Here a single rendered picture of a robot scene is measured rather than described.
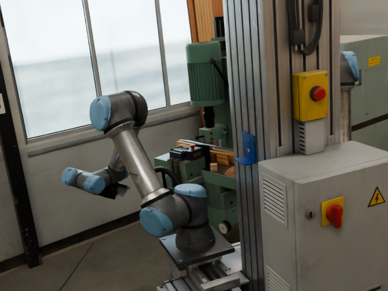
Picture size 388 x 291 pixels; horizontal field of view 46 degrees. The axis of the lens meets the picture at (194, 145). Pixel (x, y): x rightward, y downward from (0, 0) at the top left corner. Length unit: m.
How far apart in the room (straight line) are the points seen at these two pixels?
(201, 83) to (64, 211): 1.77
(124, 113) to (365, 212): 0.85
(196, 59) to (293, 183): 1.21
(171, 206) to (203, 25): 2.50
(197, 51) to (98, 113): 0.79
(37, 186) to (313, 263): 2.54
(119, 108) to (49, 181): 1.96
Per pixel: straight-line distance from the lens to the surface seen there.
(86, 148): 3.57
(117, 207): 3.81
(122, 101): 1.64
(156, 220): 1.55
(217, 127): 2.39
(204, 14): 3.90
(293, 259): 1.28
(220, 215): 2.29
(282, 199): 1.24
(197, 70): 2.27
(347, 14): 4.53
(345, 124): 1.85
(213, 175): 2.23
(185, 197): 1.63
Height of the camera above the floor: 1.65
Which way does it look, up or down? 16 degrees down
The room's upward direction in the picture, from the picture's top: 6 degrees counter-clockwise
